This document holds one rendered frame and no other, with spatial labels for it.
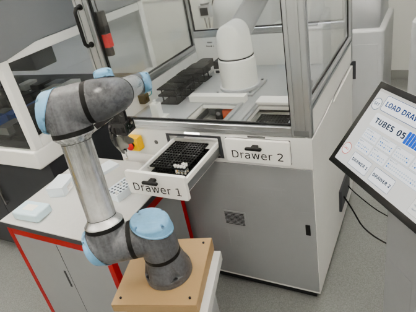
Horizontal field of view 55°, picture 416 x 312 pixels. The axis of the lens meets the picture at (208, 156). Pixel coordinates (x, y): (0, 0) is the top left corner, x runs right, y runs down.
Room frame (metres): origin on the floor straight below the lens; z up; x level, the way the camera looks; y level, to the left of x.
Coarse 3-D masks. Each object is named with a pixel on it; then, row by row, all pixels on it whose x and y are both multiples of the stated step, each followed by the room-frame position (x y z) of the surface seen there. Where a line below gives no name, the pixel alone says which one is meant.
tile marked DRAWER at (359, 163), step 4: (356, 152) 1.11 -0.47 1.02; (352, 156) 1.11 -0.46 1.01; (356, 156) 1.10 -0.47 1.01; (360, 156) 1.08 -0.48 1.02; (352, 160) 1.10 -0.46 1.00; (356, 160) 1.09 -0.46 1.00; (360, 160) 1.07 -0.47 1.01; (364, 160) 1.06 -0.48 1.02; (368, 160) 1.04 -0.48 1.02; (352, 164) 1.09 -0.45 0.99; (356, 164) 1.08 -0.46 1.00; (360, 164) 1.06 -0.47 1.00; (364, 164) 1.05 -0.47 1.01; (368, 164) 1.03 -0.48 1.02; (372, 164) 1.02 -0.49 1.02; (356, 168) 1.06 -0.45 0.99; (360, 168) 1.05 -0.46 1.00; (364, 168) 1.04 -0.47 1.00; (368, 168) 1.02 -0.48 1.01; (360, 172) 1.04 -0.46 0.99; (364, 172) 1.03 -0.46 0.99
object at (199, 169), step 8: (168, 144) 1.71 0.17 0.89; (216, 144) 1.60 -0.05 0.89; (160, 152) 1.65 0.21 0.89; (208, 152) 1.54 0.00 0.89; (216, 152) 1.59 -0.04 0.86; (152, 160) 1.59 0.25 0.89; (200, 160) 1.49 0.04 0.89; (208, 160) 1.52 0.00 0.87; (144, 168) 1.53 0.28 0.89; (152, 168) 1.58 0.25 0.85; (200, 168) 1.46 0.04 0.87; (208, 168) 1.51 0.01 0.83; (192, 176) 1.40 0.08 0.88; (200, 176) 1.44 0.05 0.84; (192, 184) 1.38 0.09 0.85
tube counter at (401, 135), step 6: (402, 126) 1.03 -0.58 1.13; (396, 132) 1.03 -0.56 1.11; (402, 132) 1.01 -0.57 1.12; (408, 132) 1.00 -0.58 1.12; (414, 132) 0.98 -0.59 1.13; (396, 138) 1.02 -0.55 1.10; (402, 138) 1.00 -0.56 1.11; (408, 138) 0.98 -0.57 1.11; (414, 138) 0.97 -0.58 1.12; (408, 144) 0.97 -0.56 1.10; (414, 144) 0.95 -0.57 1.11; (414, 150) 0.94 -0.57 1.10
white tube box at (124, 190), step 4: (120, 180) 1.63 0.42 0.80; (124, 180) 1.64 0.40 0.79; (116, 184) 1.60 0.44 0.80; (124, 184) 1.59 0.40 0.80; (112, 188) 1.58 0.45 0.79; (116, 188) 1.57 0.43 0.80; (120, 188) 1.57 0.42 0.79; (124, 188) 1.55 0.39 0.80; (128, 188) 1.55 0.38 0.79; (112, 192) 1.55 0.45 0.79; (120, 192) 1.54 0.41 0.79; (124, 192) 1.53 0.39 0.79; (128, 192) 1.55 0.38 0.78; (112, 196) 1.52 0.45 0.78; (116, 196) 1.50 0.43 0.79; (120, 196) 1.51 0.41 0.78; (124, 196) 1.53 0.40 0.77; (116, 200) 1.51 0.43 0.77; (120, 200) 1.51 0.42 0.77
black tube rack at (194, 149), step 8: (176, 144) 1.68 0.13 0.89; (184, 144) 1.66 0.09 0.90; (192, 144) 1.64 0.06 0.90; (200, 144) 1.64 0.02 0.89; (208, 144) 1.62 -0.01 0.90; (168, 152) 1.61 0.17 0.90; (176, 152) 1.60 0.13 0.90; (184, 152) 1.58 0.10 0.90; (192, 152) 1.56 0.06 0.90; (200, 152) 1.55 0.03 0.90; (160, 160) 1.55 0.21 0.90; (168, 160) 1.53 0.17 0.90; (176, 160) 1.52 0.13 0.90; (184, 160) 1.51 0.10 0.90; (192, 160) 1.49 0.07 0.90; (160, 168) 1.53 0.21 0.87; (192, 168) 1.48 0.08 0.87
